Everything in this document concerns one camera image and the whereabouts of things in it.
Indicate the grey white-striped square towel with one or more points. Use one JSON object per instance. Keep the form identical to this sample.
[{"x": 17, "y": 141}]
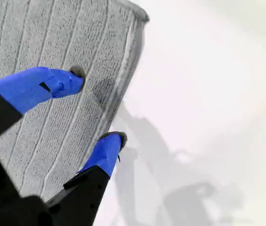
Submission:
[{"x": 64, "y": 129}]

